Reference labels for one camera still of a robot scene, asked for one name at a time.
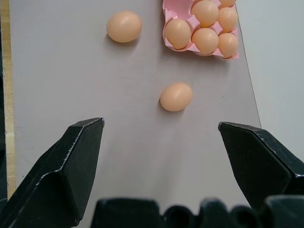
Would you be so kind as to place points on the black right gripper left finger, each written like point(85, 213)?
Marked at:
point(64, 171)

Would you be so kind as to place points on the pink egg carton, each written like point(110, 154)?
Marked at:
point(177, 9)

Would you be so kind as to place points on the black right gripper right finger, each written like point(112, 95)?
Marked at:
point(256, 164)

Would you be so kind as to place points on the beige egg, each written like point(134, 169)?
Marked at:
point(228, 45)
point(227, 2)
point(124, 26)
point(176, 96)
point(205, 40)
point(177, 34)
point(228, 19)
point(205, 13)

